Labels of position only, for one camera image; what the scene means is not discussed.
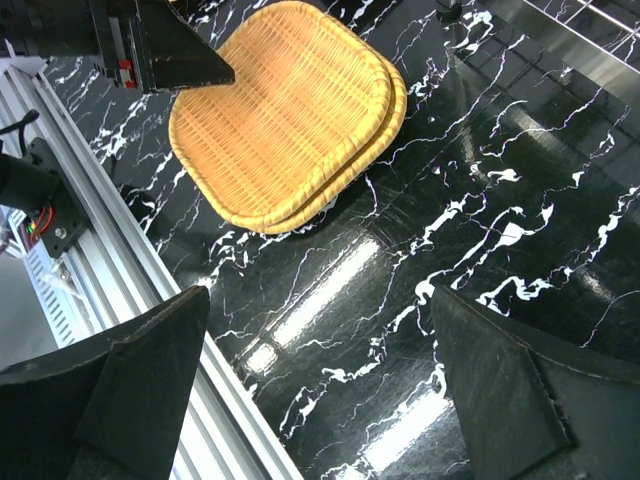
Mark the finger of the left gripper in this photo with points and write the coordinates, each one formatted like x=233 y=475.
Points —
x=169 y=55

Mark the aluminium mounting rail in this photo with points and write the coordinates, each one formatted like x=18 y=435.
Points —
x=119 y=275

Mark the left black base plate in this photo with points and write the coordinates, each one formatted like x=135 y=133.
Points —
x=65 y=219

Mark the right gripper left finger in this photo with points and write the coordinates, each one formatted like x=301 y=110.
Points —
x=111 y=406

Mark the large woven wicker plate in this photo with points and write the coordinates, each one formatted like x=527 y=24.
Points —
x=378 y=143

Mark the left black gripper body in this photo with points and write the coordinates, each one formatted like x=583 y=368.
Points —
x=102 y=31

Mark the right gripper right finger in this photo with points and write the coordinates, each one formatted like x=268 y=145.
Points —
x=532 y=406

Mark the steel two-tier dish rack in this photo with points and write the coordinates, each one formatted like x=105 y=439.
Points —
x=598 y=39

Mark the black marble pattern mat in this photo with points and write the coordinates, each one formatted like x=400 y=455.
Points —
x=513 y=179

